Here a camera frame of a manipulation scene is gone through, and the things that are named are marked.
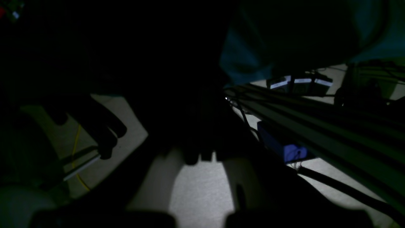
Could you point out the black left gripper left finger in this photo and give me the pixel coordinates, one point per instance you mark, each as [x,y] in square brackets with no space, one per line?
[131,195]

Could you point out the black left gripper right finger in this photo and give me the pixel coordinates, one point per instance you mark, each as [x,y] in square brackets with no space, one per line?
[266,192]

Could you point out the black printed t-shirt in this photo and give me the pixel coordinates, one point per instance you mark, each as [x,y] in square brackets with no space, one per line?
[81,46]

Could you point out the blue box device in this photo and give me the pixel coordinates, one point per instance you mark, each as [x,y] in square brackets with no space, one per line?
[283,145]

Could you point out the teal table cloth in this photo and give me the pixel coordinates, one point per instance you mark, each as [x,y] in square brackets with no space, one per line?
[273,38]

